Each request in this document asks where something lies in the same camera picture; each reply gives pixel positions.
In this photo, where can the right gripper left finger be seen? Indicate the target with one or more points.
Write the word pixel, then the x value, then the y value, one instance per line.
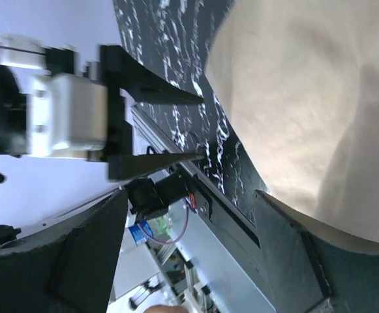
pixel 68 267

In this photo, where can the beige t shirt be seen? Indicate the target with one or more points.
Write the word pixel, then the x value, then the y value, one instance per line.
pixel 299 83

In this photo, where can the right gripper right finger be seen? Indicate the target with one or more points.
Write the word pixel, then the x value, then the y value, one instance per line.
pixel 313 267

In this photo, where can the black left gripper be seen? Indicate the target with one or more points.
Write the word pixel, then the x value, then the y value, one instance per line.
pixel 118 70

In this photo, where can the black marble pattern mat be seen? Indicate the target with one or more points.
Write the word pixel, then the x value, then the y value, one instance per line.
pixel 172 39

